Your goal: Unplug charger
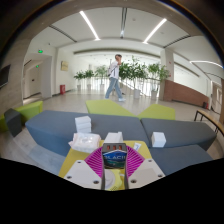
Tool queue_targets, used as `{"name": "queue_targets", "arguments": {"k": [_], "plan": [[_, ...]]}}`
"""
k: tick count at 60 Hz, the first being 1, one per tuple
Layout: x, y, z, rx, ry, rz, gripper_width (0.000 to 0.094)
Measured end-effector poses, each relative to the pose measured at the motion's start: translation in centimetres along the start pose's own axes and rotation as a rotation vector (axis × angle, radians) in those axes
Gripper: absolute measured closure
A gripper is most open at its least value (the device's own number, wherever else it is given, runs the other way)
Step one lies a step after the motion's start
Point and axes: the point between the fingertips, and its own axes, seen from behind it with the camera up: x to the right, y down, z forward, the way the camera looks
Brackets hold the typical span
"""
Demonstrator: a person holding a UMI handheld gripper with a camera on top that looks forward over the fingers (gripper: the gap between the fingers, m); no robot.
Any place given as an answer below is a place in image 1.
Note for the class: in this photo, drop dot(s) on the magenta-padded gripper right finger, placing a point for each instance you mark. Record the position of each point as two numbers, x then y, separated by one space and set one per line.
148 172

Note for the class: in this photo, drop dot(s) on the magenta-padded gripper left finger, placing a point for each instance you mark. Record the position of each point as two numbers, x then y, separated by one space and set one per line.
80 173

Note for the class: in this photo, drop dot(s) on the dark charger block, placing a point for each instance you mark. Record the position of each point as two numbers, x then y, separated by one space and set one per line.
114 158

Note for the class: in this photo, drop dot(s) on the wet wipes pack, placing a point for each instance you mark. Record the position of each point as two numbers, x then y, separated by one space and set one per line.
85 142

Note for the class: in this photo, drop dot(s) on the grey sofa module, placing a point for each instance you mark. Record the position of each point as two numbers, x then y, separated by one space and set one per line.
190 131
180 160

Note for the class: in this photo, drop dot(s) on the white cube box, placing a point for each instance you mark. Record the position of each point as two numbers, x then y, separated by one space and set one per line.
158 140

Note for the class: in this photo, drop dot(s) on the white rectangular box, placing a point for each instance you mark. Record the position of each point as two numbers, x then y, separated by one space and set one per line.
114 137

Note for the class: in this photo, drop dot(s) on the stack of white boxes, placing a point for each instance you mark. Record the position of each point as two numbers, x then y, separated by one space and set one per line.
83 124

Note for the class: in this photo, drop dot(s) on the large grey sofa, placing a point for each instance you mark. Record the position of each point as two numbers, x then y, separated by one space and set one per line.
50 130

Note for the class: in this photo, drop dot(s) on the green sofa module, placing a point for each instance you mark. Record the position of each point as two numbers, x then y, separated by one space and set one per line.
106 108
158 112

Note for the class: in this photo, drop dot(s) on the long green bench seat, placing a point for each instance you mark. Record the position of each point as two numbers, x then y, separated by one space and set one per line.
30 110

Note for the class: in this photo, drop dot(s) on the black ottoman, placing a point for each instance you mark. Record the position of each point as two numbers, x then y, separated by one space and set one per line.
12 121

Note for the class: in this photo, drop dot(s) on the red fire extinguisher box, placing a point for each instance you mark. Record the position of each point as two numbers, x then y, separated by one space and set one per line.
62 89

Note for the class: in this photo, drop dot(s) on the group of potted plants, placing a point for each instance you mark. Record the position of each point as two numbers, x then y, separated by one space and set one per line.
136 71

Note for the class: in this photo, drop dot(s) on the person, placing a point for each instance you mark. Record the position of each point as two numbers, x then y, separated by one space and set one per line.
114 75

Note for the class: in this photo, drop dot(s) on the green exit sign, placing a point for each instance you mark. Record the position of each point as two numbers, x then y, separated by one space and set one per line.
40 51

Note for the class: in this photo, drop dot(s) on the ceiling strip lights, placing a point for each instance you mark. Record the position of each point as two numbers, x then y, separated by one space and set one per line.
89 25

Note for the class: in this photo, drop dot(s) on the wooden bench with black frame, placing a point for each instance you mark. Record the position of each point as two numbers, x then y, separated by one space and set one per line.
208 117

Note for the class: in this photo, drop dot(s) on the framed wall picture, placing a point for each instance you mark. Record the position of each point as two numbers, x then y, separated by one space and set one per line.
64 65

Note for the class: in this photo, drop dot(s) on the black wall screen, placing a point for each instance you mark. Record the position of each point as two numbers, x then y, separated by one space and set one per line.
4 76

